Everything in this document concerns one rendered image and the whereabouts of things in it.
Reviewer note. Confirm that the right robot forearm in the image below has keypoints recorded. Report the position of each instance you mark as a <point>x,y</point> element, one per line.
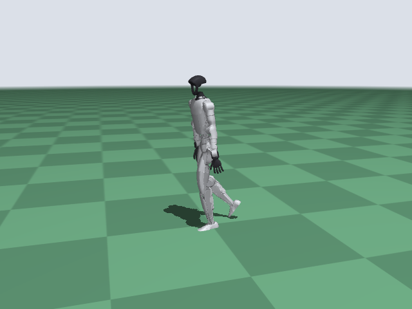
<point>196,138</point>

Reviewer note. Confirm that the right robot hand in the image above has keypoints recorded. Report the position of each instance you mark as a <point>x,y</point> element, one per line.
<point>195,151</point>

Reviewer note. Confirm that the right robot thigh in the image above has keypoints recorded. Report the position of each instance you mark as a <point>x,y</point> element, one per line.
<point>211,178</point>

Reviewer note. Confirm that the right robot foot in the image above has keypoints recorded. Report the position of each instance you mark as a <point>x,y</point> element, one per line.
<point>234,206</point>

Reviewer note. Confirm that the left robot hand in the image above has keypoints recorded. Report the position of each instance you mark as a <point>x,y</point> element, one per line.
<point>216,163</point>

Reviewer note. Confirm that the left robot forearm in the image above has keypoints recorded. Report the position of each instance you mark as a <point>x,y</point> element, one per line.
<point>213,141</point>

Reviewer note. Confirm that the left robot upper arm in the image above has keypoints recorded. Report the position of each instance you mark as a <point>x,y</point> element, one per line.
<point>208,108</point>

